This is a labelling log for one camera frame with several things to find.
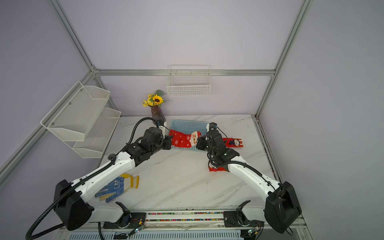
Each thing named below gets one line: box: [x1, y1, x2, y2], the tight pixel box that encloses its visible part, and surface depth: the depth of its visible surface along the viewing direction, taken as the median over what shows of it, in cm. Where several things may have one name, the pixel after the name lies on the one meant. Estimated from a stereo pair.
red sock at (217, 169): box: [208, 167, 227, 172], surface depth 92 cm
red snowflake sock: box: [169, 129, 201, 148], surface depth 86 cm
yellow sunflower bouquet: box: [142, 89, 166, 107], surface depth 100 cm
